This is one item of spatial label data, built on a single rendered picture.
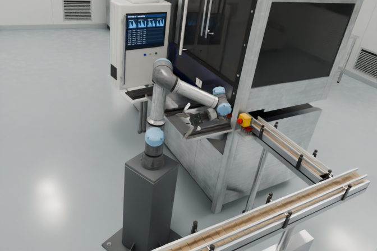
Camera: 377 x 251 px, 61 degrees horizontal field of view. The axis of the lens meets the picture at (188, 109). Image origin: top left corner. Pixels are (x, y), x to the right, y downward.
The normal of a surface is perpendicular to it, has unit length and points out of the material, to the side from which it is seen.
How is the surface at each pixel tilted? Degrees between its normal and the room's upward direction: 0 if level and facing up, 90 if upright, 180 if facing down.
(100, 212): 0
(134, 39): 90
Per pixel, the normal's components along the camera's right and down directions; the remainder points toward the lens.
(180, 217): 0.12, -0.87
